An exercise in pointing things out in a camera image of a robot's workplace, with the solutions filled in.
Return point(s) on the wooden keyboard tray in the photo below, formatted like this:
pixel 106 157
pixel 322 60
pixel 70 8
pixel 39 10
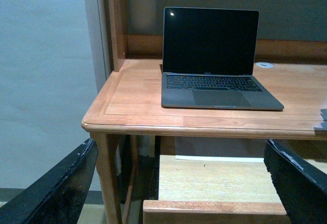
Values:
pixel 214 192

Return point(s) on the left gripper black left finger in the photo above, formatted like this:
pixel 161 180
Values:
pixel 59 195

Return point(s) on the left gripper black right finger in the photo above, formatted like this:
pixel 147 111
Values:
pixel 300 186

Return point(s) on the white desk grommet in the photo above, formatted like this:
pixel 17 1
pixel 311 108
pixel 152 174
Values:
pixel 264 65

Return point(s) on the grey laptop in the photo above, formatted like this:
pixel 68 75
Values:
pixel 208 59

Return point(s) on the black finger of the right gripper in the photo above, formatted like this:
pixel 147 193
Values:
pixel 322 124

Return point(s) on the wooden desk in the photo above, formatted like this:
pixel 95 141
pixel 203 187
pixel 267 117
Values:
pixel 129 103

